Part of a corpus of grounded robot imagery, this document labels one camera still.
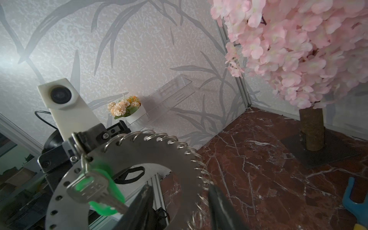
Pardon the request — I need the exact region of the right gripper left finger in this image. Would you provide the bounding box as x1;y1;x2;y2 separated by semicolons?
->
113;185;154;230

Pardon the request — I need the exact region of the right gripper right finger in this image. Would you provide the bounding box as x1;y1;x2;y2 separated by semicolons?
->
208;185;249;230

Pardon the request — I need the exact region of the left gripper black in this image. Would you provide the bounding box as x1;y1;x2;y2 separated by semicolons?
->
37;121;131;173

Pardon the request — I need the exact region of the key with green tag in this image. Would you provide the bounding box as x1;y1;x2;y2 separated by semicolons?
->
67;169;128;216

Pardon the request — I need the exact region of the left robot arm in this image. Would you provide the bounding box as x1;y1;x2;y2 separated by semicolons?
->
1;121;130;230

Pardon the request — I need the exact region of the peach flower bouquet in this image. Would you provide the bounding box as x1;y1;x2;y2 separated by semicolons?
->
107;96;141;119

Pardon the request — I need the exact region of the blue yellow garden fork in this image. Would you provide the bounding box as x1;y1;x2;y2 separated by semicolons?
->
342;177;368;230

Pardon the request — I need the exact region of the pink cherry blossom tree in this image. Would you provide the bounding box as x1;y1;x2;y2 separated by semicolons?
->
210;1;368;168

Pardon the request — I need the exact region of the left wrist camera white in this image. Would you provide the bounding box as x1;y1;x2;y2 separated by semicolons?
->
37;78;100;141

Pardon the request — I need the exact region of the clear acrylic wall shelf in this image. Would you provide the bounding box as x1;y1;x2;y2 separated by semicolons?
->
128;74;195;131

